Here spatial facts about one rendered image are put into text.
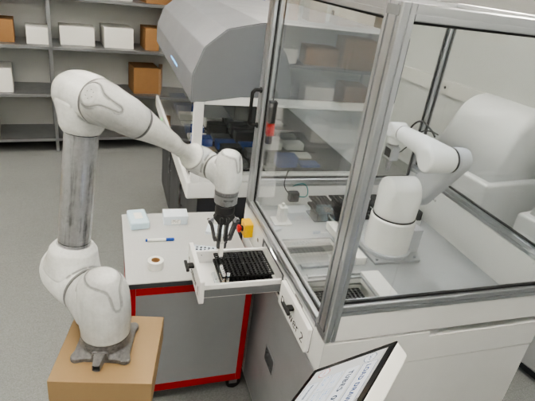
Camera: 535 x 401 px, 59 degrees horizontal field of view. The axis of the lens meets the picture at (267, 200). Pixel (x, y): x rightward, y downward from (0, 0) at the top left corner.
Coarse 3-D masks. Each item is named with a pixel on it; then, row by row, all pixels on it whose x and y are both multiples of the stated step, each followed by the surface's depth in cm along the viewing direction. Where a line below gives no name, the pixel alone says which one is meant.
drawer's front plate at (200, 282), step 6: (192, 246) 200; (192, 252) 196; (192, 258) 196; (198, 264) 189; (192, 270) 197; (198, 270) 186; (192, 276) 197; (198, 276) 182; (198, 282) 183; (204, 282) 180; (198, 288) 183; (204, 288) 181; (198, 294) 183; (198, 300) 184
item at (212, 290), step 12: (204, 252) 204; (216, 252) 206; (264, 252) 214; (204, 264) 206; (204, 276) 198; (276, 276) 203; (216, 288) 185; (228, 288) 186; (240, 288) 188; (252, 288) 190; (264, 288) 192; (276, 288) 194
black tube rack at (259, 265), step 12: (228, 252) 205; (240, 252) 207; (252, 252) 207; (216, 264) 201; (228, 264) 197; (240, 264) 198; (252, 264) 199; (264, 264) 200; (240, 276) 191; (252, 276) 196; (264, 276) 198
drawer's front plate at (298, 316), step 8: (280, 288) 188; (288, 288) 182; (280, 296) 189; (288, 296) 180; (280, 304) 189; (288, 304) 180; (296, 304) 174; (296, 312) 173; (288, 320) 181; (296, 320) 173; (304, 320) 167; (304, 328) 166; (296, 336) 173; (304, 336) 166; (304, 344) 166
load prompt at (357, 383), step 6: (366, 366) 119; (372, 366) 117; (360, 372) 118; (366, 372) 116; (354, 378) 117; (360, 378) 115; (366, 378) 113; (354, 384) 114; (360, 384) 112; (348, 390) 113; (354, 390) 111; (342, 396) 112; (348, 396) 110; (354, 396) 108
